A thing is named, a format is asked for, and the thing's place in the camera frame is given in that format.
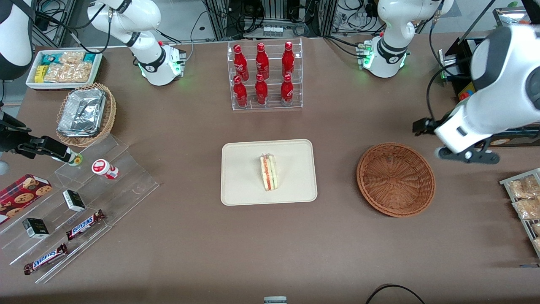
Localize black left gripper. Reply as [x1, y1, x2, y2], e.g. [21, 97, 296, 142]
[412, 118, 441, 136]

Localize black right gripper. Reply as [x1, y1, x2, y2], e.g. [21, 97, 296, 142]
[0, 112, 73, 164]

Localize triangle sandwich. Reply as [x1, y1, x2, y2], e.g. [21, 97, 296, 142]
[259, 154, 279, 192]

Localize round brown wicker basket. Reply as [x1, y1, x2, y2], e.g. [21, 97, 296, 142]
[356, 142, 436, 218]

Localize light tan wicker basket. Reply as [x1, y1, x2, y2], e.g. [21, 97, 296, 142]
[56, 83, 117, 148]

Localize beige plastic tray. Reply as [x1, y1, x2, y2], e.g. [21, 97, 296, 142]
[221, 139, 318, 206]

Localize red tartan cookie box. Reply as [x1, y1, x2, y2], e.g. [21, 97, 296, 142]
[0, 174, 53, 225]

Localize stack of foil containers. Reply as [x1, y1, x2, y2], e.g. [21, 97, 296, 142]
[57, 88, 107, 138]

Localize small black box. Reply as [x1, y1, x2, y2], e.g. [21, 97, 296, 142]
[62, 190, 86, 213]
[22, 217, 50, 240]

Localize red and white cup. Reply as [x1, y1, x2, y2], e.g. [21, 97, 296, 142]
[92, 159, 120, 180]

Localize white rectangular snack bin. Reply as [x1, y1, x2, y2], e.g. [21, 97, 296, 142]
[25, 49, 104, 91]

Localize black equipment box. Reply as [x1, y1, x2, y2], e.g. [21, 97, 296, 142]
[439, 36, 540, 147]

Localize clear acrylic stepped stand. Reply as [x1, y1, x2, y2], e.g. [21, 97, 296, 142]
[0, 133, 160, 285]

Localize Snickers chocolate bar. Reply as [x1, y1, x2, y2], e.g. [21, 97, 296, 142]
[66, 209, 106, 242]
[23, 243, 69, 276]

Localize silver metal container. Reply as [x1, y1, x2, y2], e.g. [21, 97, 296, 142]
[493, 6, 533, 27]

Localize red cola bottle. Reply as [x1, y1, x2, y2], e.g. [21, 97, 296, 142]
[254, 73, 269, 106]
[233, 75, 249, 108]
[281, 41, 296, 78]
[233, 44, 250, 81]
[255, 43, 270, 80]
[280, 74, 295, 106]

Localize clear acrylic bottle rack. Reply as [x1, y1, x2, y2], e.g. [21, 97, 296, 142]
[227, 37, 303, 111]

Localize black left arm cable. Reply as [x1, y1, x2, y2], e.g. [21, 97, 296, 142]
[425, 0, 498, 123]

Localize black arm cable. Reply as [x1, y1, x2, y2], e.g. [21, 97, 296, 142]
[425, 0, 498, 123]
[33, 0, 112, 54]

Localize grey wire rack tray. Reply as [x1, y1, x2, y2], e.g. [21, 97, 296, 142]
[499, 168, 540, 259]

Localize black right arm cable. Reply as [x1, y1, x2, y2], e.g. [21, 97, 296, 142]
[33, 0, 112, 54]

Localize black looped cable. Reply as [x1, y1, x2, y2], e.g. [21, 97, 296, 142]
[365, 284, 427, 304]

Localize aluminium frame rack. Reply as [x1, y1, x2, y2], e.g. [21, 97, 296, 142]
[202, 0, 338, 41]

